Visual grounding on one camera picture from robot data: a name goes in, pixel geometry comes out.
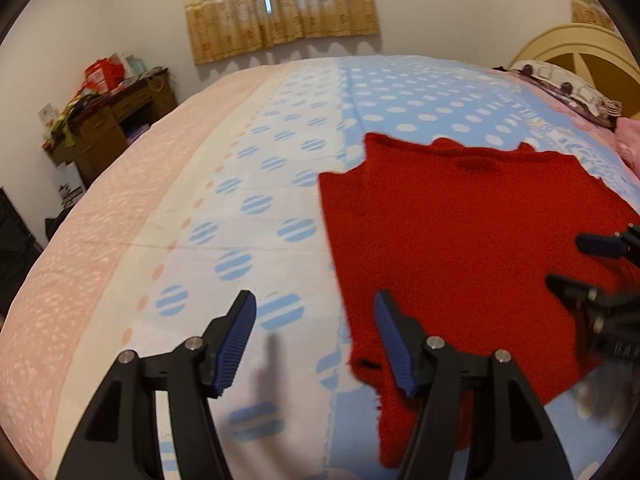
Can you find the grey patterned pillow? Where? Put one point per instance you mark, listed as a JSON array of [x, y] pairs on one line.
[[571, 90]]

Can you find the cream wooden headboard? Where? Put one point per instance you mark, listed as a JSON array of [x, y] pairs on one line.
[[593, 53]]

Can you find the beige curtain right window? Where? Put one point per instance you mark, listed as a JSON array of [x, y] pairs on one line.
[[590, 12]]

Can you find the blue pink dotted bed blanket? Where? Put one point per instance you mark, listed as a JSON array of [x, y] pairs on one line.
[[222, 195]]

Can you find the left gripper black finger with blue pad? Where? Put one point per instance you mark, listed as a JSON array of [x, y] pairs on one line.
[[512, 436], [117, 438]]

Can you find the beige patterned window curtain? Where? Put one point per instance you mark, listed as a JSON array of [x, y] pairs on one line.
[[221, 29]]

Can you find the dark wooden desk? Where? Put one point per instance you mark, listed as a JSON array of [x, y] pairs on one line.
[[98, 129]]

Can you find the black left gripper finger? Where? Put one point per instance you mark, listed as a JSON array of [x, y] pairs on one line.
[[574, 295], [619, 245]]

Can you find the red gift bag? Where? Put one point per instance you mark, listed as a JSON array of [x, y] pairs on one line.
[[104, 75]]

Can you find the pink pillow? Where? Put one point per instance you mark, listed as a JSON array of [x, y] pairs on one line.
[[627, 142]]

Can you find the red knitted sweater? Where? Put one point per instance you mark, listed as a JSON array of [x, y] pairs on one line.
[[463, 239]]

